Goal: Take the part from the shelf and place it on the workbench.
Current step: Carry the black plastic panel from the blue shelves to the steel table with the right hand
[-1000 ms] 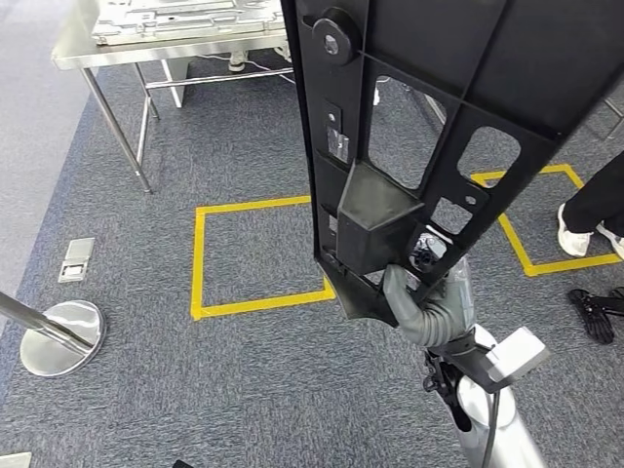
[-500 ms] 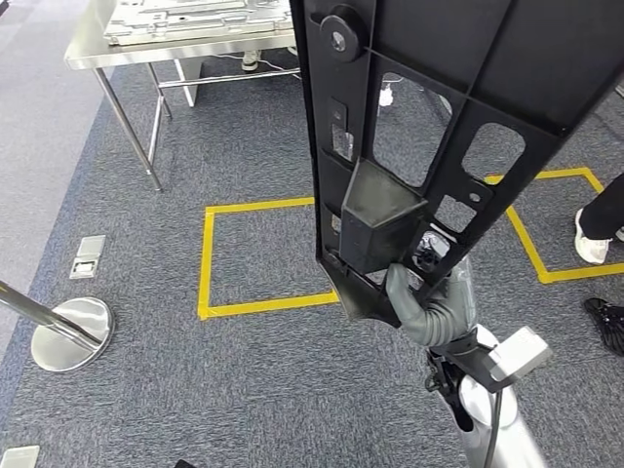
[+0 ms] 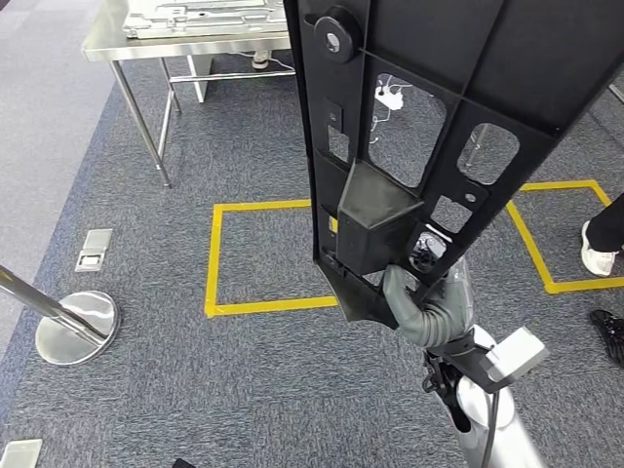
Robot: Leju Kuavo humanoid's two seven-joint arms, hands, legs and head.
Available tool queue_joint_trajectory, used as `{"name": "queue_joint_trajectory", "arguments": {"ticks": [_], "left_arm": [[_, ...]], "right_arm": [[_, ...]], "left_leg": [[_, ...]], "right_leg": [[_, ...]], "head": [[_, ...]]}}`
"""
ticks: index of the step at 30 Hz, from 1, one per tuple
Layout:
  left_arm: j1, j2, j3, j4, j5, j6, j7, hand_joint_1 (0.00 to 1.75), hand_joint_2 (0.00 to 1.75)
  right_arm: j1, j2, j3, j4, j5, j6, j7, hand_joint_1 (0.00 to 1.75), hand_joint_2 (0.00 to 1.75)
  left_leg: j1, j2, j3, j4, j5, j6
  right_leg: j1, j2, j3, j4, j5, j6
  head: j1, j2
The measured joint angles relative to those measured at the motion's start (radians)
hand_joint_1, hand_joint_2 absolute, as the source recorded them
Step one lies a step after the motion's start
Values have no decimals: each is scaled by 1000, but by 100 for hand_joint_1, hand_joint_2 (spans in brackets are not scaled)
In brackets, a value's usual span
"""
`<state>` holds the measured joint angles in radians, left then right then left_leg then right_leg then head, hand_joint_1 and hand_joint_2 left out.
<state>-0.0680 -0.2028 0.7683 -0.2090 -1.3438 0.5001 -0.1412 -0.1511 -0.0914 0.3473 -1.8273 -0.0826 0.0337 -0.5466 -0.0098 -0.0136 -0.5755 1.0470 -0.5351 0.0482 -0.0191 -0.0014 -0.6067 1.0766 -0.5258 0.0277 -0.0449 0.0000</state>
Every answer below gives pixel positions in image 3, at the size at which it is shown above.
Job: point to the black robot left foot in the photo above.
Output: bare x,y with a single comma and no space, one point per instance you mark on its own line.
183,464

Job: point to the stamped silver metal plate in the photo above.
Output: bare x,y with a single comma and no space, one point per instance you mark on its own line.
195,22

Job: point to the steel floor socket box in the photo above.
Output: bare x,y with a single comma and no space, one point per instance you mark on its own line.
19,454
93,250

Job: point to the white power strip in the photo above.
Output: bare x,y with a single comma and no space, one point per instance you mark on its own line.
390,99

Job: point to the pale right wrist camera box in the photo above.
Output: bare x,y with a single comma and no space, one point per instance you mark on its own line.
517,354

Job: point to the person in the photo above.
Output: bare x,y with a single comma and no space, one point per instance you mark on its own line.
597,258

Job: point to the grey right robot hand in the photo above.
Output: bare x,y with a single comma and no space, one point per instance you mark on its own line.
444,323

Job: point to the yellow floor tape square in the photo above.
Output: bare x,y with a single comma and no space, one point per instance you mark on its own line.
213,258
530,245

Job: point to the chrome stanchion post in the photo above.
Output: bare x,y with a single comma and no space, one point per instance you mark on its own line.
78,329

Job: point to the stainless steel workbench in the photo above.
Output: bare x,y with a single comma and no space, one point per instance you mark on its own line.
107,39

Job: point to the person's foot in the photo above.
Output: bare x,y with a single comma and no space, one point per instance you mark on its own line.
261,60

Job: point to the black humanoid robot foot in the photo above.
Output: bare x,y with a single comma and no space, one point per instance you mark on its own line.
609,336

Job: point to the black plastic panel part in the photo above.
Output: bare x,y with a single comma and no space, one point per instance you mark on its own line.
487,45

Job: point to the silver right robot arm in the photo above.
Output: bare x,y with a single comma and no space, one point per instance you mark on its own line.
511,446

